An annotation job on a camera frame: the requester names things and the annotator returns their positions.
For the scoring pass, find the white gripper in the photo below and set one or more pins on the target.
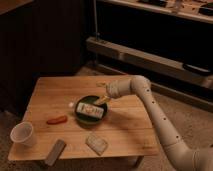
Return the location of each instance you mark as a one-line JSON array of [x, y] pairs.
[[115, 89]]

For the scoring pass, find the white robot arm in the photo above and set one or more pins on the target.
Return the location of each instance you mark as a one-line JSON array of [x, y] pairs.
[[180, 156]]

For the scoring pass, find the green ceramic bowl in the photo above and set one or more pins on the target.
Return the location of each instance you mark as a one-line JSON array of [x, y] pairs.
[[87, 119]]

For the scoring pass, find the wooden table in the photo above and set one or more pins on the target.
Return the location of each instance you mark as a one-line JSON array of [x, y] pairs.
[[126, 127]]

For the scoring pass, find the red chili pepper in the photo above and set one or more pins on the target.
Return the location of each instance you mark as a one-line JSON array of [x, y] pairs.
[[58, 120]]

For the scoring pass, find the beige sponge pad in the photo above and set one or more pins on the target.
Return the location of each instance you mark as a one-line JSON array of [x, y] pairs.
[[97, 144]]

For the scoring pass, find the grey rectangular block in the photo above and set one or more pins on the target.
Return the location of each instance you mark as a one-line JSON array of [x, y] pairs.
[[55, 152]]

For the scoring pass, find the white plastic cup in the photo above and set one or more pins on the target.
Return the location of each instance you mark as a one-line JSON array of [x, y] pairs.
[[23, 133]]

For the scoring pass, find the dark shelf unit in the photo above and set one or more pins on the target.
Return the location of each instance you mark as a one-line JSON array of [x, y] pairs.
[[174, 50]]

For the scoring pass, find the metal pole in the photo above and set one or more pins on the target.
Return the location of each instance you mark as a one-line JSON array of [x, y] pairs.
[[95, 20]]

